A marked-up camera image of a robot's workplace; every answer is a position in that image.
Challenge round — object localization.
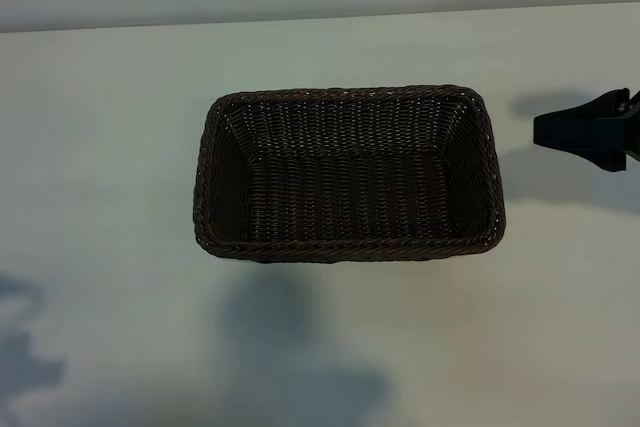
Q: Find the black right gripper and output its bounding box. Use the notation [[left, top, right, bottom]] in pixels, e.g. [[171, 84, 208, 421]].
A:
[[532, 87, 640, 174]]

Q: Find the dark brown wicker basket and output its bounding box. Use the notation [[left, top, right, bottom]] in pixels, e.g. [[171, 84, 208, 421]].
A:
[[191, 83, 508, 266]]

